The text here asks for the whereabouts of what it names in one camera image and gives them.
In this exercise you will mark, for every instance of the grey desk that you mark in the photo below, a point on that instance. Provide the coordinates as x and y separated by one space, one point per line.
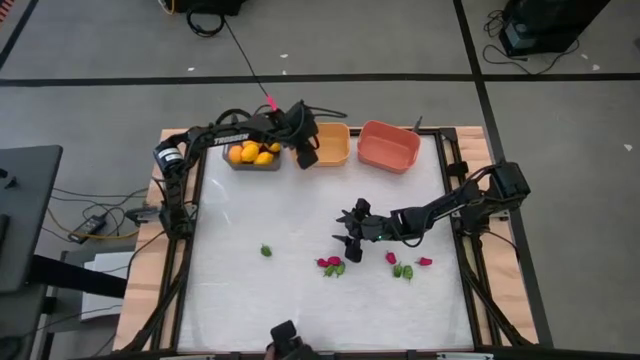
25 215

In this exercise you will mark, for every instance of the black power adapter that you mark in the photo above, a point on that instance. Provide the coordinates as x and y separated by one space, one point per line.
89 227

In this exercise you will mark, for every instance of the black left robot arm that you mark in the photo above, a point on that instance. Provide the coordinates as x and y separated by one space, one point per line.
230 138

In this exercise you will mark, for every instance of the red toy bell pepper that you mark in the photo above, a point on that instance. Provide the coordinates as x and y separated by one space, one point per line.
322 262
425 261
334 260
390 257

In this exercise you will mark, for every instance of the grey metal clamp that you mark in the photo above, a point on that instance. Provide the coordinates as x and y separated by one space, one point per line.
142 214

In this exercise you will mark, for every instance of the yellow plastic basket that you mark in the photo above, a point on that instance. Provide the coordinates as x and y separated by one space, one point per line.
334 145

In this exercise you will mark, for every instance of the black aluminium table frame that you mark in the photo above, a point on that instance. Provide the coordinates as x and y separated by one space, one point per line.
446 135

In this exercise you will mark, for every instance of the white paper stack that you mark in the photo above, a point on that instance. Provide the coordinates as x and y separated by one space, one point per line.
107 285

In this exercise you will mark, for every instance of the black desk leg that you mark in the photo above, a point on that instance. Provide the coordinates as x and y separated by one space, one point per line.
75 277

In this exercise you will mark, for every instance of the orange plastic basket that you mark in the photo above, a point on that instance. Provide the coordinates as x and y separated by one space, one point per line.
387 147

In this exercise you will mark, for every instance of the translucent grey plastic basket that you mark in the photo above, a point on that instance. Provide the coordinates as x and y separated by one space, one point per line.
250 167

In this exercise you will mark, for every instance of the black equipment base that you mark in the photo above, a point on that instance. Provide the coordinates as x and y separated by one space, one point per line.
210 6

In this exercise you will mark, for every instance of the black table-level camera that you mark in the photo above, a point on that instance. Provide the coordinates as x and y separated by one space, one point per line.
286 337

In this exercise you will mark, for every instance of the green toy bell pepper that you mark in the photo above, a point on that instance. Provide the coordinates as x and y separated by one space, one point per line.
408 272
340 269
397 270
266 250
328 271

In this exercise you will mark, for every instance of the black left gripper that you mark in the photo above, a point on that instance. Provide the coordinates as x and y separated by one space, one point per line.
301 127

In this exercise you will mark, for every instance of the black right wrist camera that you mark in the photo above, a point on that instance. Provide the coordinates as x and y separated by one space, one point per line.
376 224

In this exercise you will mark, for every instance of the light wooden base board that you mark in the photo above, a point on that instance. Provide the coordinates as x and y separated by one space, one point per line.
140 300

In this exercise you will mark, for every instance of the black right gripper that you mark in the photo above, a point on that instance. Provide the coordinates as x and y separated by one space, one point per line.
364 231

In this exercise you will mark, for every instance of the black equipment case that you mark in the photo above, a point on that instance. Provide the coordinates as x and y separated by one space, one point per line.
550 20

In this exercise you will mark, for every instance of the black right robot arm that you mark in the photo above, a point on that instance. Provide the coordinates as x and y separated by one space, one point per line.
450 202

